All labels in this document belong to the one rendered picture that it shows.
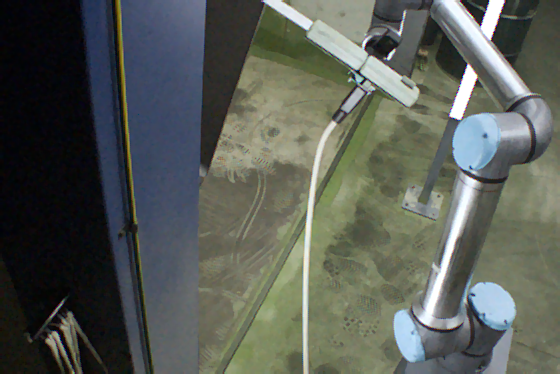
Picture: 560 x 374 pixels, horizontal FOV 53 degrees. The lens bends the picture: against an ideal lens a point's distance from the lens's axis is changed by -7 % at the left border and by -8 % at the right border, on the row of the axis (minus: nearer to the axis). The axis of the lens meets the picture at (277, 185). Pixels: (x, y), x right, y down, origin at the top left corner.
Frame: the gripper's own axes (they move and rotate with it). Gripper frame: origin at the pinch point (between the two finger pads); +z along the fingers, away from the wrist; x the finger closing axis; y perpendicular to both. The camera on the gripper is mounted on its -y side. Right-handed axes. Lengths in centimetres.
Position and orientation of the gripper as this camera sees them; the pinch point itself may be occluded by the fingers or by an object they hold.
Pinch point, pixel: (367, 80)
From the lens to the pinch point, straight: 146.8
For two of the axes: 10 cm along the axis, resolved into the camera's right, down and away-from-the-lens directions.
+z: -3.2, 6.4, -7.0
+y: -4.7, 5.4, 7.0
